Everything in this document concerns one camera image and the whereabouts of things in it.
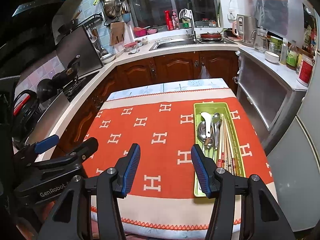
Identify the red pan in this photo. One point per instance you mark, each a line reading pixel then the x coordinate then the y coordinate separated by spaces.
pixel 211 36

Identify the hanging steel wok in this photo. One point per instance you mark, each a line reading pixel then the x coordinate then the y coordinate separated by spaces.
pixel 112 2

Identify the kitchen window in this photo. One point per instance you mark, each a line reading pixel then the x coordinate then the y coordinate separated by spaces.
pixel 175 0

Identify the white cloth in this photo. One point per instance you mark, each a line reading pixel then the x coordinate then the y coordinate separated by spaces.
pixel 186 13

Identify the white plastic bag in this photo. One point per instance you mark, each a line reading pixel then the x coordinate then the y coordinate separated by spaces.
pixel 205 72

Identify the translucent plastic sheet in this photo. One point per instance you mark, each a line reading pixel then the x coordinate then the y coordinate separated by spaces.
pixel 275 5

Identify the red bottle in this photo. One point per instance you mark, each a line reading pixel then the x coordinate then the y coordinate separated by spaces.
pixel 168 20

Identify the black kettle red trim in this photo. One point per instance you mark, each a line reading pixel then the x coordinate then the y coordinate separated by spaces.
pixel 25 105

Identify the small pink bowl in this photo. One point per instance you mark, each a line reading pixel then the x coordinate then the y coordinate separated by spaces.
pixel 151 31

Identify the white ceramic soup spoon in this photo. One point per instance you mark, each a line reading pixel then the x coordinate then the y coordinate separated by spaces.
pixel 207 122

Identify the large pink bowl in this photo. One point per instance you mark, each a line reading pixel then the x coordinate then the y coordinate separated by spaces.
pixel 140 32

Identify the black range hood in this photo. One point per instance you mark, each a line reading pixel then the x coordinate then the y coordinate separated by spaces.
pixel 37 7

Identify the white jar red label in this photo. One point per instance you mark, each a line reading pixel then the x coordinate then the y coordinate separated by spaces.
pixel 305 71

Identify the steel faucet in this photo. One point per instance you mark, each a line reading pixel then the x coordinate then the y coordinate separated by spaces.
pixel 193 30

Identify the glass pitcher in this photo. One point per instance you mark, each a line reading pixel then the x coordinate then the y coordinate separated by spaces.
pixel 260 40

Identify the steel soup spoon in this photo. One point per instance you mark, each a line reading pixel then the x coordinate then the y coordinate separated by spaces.
pixel 216 121

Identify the grey dish cloth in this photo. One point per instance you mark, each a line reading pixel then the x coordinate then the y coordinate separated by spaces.
pixel 133 51

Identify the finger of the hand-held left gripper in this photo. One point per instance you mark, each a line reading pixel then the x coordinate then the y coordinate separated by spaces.
pixel 85 148
pixel 47 142

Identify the pink white appliance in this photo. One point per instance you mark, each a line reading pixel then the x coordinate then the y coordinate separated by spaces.
pixel 235 28

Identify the white bowl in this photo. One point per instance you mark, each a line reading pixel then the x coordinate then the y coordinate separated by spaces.
pixel 272 57
pixel 108 58

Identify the large steel splash panel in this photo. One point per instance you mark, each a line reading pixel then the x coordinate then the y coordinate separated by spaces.
pixel 80 50

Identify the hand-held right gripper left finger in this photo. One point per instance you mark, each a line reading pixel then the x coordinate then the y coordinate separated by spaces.
pixel 131 167

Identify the brown wooden base cabinet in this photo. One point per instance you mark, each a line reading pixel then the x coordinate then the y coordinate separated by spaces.
pixel 175 63

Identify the white wall socket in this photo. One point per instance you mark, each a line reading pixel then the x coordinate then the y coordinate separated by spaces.
pixel 231 15

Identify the grey refrigerator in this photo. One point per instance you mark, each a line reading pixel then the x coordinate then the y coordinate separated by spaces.
pixel 300 167

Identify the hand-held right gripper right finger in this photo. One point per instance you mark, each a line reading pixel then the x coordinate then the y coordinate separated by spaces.
pixel 200 170

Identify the blue utensil cup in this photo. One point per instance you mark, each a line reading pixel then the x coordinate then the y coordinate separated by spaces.
pixel 126 17

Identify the light wooden chopstick dark band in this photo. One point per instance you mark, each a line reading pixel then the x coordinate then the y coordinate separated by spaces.
pixel 226 142

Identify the small steel splash panel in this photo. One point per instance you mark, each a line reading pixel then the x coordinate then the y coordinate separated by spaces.
pixel 53 110

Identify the steel cabinet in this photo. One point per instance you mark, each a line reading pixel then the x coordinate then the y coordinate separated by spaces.
pixel 265 87

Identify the orange printed blanket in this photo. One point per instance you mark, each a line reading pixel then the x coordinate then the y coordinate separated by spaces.
pixel 170 120

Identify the red lid food container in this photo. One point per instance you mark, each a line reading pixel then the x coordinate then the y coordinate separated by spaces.
pixel 130 45

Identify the wooden cutting board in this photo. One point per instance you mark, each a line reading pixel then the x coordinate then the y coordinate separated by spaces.
pixel 117 32

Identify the small glass jar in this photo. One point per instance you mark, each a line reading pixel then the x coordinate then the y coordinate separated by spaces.
pixel 212 23
pixel 205 23

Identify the black gas stove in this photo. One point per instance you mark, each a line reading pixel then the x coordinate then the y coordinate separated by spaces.
pixel 80 82

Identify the hanging black frying pan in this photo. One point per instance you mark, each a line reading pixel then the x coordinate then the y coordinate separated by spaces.
pixel 67 23

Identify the pink pump bottle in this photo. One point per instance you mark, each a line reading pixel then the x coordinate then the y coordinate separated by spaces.
pixel 175 20

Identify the black wall rack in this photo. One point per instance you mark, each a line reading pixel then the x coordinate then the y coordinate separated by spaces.
pixel 96 17

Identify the green label bottle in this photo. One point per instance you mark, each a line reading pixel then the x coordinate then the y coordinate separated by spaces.
pixel 292 57

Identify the steel sink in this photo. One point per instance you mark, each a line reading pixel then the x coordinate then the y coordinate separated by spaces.
pixel 175 43

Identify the clear plastic bottle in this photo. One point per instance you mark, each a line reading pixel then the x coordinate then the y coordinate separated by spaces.
pixel 283 52

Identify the glass jar green contents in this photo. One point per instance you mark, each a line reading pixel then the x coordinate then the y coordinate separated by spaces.
pixel 275 43

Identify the green plastic utensil tray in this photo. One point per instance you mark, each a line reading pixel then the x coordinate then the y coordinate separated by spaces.
pixel 207 108

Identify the large steel spoon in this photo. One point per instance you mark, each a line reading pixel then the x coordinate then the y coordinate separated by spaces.
pixel 201 130

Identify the black pot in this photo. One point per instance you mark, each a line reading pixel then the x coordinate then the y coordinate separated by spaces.
pixel 45 88

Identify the steel electric kettle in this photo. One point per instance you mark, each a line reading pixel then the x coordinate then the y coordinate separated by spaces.
pixel 246 28

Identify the small steel spoon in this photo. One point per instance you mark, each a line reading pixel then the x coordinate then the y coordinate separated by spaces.
pixel 210 143

